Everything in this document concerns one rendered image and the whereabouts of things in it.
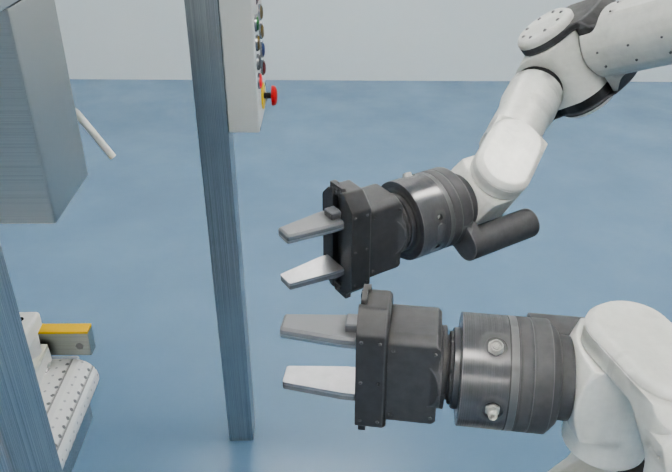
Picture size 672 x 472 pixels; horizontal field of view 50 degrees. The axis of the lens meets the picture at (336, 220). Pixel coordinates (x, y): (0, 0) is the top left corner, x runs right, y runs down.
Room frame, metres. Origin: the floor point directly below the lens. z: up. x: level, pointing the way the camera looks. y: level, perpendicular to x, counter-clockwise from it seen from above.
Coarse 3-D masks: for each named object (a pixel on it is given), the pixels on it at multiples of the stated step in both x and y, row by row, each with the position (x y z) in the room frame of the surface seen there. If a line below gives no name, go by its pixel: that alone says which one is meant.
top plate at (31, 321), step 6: (24, 312) 0.63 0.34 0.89; (30, 312) 0.63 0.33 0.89; (36, 312) 0.63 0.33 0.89; (24, 318) 0.62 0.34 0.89; (30, 318) 0.62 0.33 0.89; (36, 318) 0.62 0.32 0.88; (24, 324) 0.61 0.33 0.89; (30, 324) 0.61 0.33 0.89; (36, 324) 0.61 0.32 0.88; (24, 330) 0.59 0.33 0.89; (30, 330) 0.60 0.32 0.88; (36, 330) 0.61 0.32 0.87; (30, 336) 0.60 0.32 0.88; (30, 342) 0.59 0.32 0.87
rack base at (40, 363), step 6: (42, 348) 0.62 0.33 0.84; (48, 348) 0.63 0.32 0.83; (42, 354) 0.61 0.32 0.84; (48, 354) 0.62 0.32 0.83; (36, 360) 0.60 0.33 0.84; (42, 360) 0.61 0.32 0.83; (48, 360) 0.62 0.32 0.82; (36, 366) 0.59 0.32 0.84; (42, 366) 0.60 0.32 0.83; (36, 372) 0.59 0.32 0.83; (42, 372) 0.60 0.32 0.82; (42, 378) 0.60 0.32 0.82
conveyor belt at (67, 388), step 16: (64, 368) 0.62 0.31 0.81; (80, 368) 0.62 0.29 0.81; (48, 384) 0.59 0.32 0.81; (64, 384) 0.59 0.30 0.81; (80, 384) 0.60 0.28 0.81; (96, 384) 0.62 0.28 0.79; (48, 400) 0.57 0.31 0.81; (64, 400) 0.57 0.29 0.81; (80, 400) 0.58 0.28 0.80; (48, 416) 0.54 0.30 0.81; (64, 416) 0.55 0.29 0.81; (80, 416) 0.57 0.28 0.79; (64, 432) 0.53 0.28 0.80; (64, 448) 0.52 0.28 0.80; (64, 464) 0.51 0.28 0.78
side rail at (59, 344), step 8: (40, 336) 0.63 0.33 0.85; (48, 336) 0.63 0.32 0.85; (56, 336) 0.63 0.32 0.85; (64, 336) 0.63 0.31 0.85; (72, 336) 0.63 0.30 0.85; (80, 336) 0.63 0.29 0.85; (88, 336) 0.64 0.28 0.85; (48, 344) 0.63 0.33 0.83; (56, 344) 0.63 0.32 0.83; (64, 344) 0.63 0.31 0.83; (72, 344) 0.63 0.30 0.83; (80, 344) 0.63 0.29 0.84; (88, 344) 0.64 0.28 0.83; (56, 352) 0.63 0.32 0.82; (64, 352) 0.63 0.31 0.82; (72, 352) 0.63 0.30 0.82; (80, 352) 0.63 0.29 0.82; (88, 352) 0.63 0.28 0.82
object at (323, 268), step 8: (328, 256) 0.63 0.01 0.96; (304, 264) 0.61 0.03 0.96; (312, 264) 0.61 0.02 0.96; (320, 264) 0.61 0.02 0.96; (328, 264) 0.61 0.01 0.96; (336, 264) 0.61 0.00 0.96; (288, 272) 0.60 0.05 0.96; (296, 272) 0.60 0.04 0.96; (304, 272) 0.60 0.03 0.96; (312, 272) 0.60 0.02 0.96; (320, 272) 0.60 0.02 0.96; (328, 272) 0.60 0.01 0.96; (336, 272) 0.60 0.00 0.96; (288, 280) 0.59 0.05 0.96; (296, 280) 0.59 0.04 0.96; (304, 280) 0.59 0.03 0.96; (312, 280) 0.59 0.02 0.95; (320, 280) 0.59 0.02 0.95
